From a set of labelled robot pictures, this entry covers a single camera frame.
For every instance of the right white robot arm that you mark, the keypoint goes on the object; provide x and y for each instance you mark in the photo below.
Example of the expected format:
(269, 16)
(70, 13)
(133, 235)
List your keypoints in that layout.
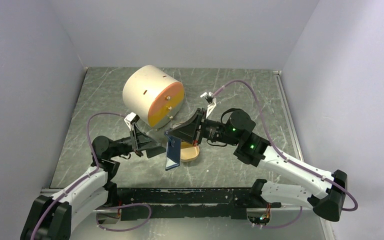
(322, 191)

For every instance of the tan oval card tray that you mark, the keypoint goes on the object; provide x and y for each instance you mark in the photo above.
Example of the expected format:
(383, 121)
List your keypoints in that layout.
(188, 152)

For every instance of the round white drawer cabinet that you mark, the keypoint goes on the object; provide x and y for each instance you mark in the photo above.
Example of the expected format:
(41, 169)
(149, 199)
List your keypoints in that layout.
(153, 95)

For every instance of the blue leather card holder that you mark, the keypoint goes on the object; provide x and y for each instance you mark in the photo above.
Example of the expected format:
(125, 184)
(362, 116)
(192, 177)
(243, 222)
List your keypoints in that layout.
(173, 152)

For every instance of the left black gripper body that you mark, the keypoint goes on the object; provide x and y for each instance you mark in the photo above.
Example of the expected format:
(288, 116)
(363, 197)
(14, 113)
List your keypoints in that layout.
(135, 140)

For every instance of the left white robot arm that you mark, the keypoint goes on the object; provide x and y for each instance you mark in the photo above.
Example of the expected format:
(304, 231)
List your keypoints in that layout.
(56, 216)

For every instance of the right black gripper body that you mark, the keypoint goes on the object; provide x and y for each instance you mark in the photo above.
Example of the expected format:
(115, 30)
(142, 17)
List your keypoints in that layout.
(196, 133)

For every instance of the black base frame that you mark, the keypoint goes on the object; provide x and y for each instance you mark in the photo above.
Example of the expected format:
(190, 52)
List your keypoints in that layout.
(176, 203)

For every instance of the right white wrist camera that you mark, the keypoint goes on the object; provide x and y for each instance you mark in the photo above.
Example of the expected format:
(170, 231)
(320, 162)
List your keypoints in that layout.
(211, 100)

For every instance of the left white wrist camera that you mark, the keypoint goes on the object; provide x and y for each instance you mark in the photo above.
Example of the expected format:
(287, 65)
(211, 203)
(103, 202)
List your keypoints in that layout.
(130, 119)

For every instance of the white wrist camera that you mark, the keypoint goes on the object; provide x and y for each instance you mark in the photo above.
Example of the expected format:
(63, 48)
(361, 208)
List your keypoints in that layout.
(211, 100)
(130, 119)

